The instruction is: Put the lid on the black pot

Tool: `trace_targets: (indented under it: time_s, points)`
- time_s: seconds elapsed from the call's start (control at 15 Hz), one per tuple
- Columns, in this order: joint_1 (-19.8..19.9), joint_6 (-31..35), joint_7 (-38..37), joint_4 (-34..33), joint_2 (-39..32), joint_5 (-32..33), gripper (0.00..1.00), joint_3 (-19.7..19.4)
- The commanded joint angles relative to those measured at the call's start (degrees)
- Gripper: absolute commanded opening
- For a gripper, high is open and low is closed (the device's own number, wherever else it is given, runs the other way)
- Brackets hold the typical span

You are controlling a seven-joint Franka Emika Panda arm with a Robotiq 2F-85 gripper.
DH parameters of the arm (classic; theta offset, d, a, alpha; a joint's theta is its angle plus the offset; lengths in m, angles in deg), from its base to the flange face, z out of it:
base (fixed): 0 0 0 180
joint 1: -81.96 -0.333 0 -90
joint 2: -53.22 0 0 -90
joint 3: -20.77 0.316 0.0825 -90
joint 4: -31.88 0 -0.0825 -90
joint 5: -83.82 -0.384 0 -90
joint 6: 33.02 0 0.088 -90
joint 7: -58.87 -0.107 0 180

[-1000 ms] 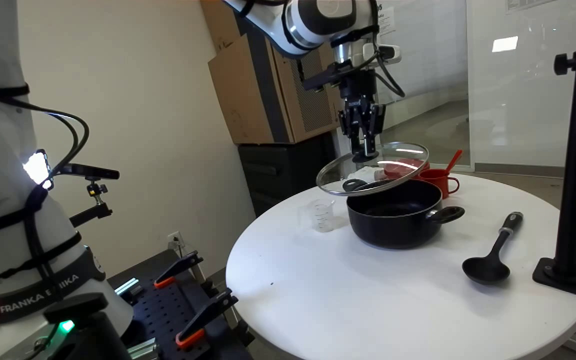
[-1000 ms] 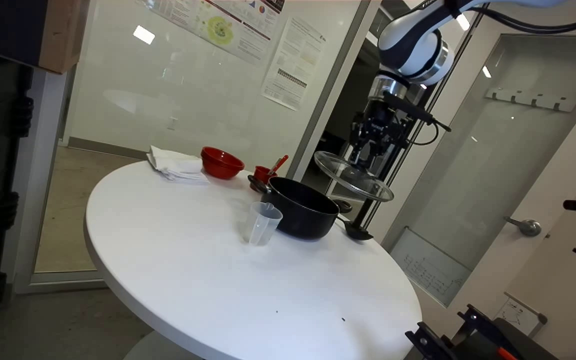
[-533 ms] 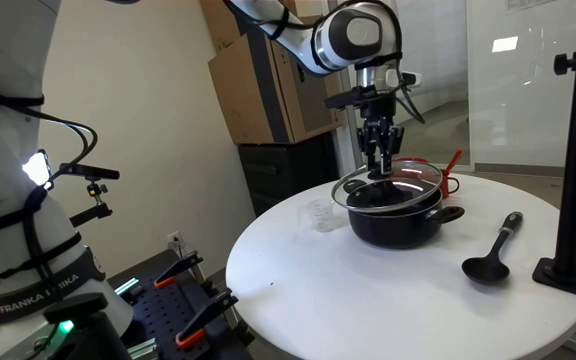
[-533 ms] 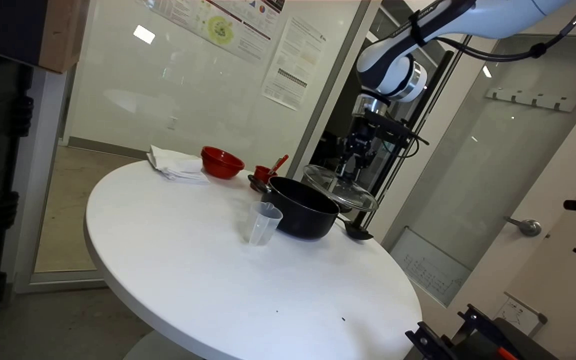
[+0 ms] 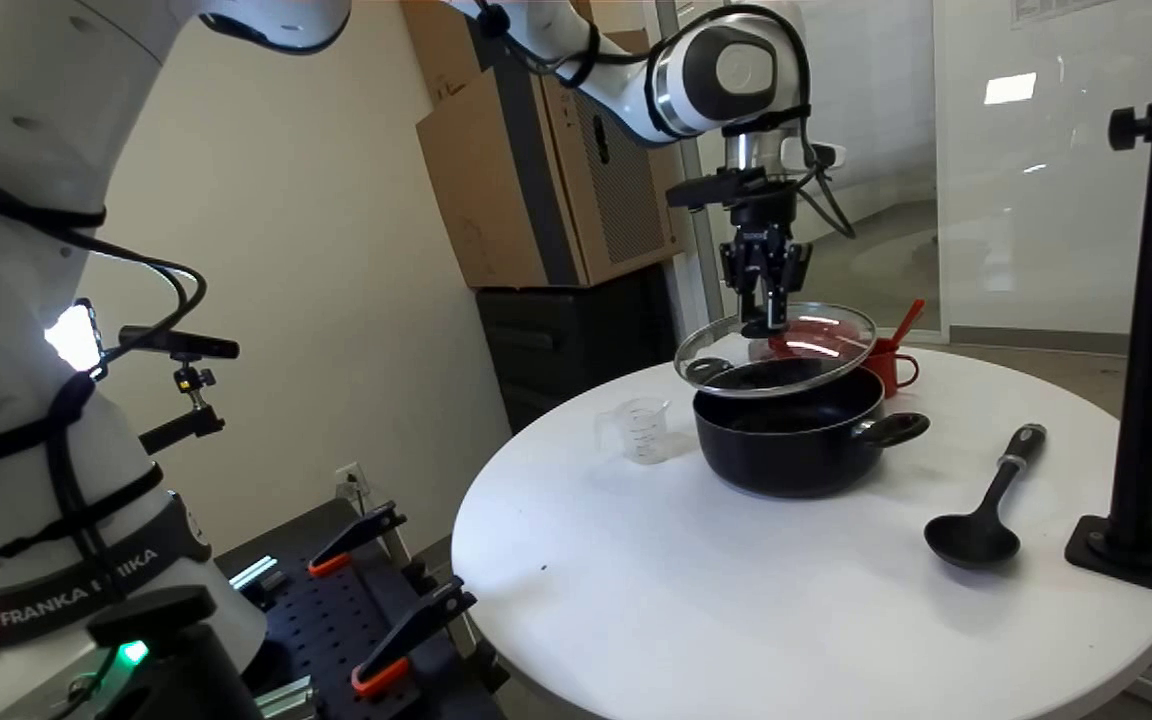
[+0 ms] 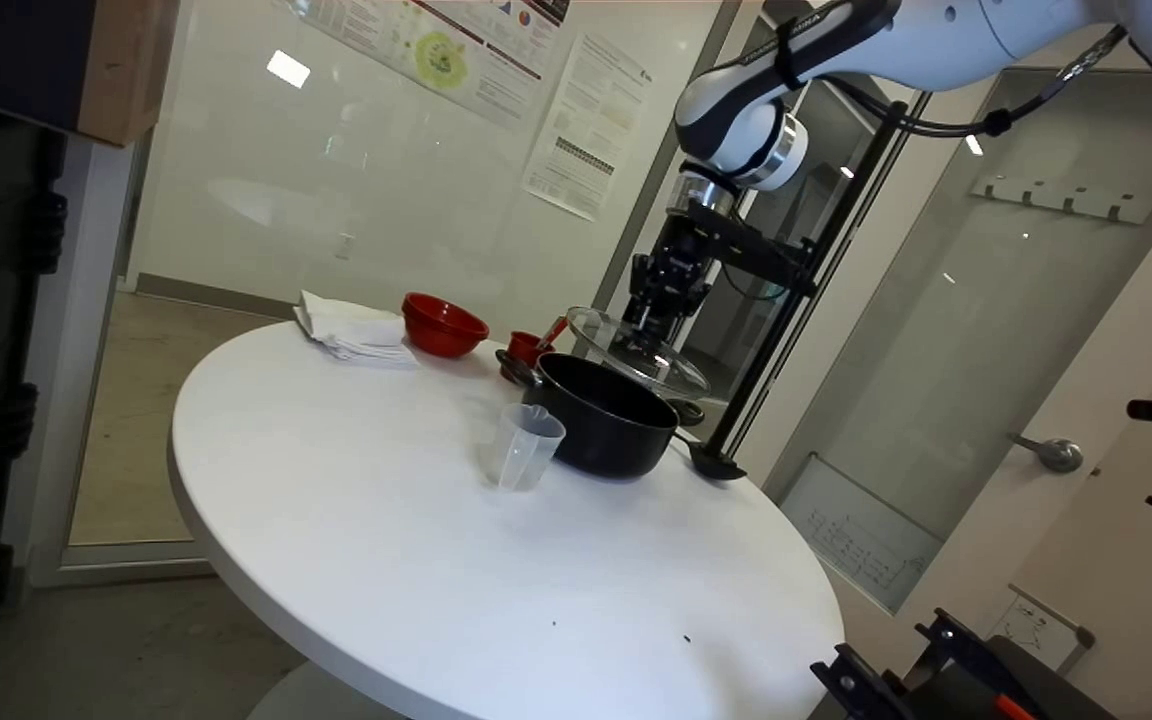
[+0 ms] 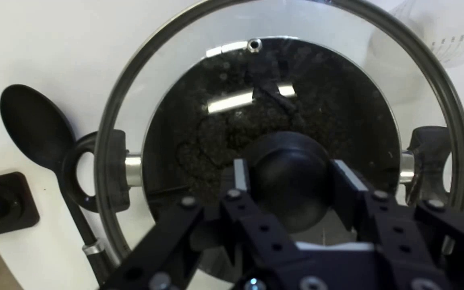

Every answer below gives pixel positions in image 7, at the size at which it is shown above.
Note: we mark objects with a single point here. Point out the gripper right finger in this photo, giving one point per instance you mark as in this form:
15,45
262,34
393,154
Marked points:
401,233

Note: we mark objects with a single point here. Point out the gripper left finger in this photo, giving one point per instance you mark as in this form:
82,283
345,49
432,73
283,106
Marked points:
252,225

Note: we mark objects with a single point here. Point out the black pot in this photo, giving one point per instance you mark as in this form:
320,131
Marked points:
199,137

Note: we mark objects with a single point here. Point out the black plastic spoon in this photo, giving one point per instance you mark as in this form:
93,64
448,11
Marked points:
34,125

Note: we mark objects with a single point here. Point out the clear measuring cup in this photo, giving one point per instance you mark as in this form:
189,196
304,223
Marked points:
441,28

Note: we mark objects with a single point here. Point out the black mount plate with rod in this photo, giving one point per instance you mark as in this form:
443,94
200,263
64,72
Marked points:
2,201

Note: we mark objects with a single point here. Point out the glass pot lid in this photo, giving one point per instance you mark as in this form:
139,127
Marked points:
232,24

